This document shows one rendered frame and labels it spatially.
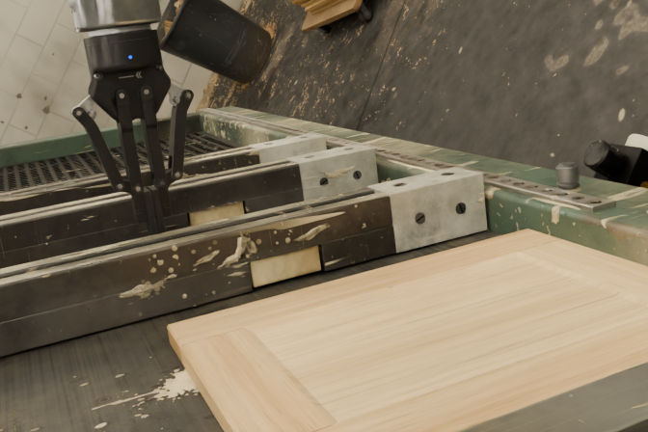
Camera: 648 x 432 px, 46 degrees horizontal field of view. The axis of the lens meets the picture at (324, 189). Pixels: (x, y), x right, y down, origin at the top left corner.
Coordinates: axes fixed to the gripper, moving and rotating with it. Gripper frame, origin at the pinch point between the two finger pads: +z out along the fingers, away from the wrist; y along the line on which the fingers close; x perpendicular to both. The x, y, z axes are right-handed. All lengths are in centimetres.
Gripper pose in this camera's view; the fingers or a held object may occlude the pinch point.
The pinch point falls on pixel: (154, 219)
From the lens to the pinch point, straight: 86.2
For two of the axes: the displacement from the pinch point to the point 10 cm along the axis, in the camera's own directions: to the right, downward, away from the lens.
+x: 3.9, 1.6, -9.1
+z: 1.3, 9.7, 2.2
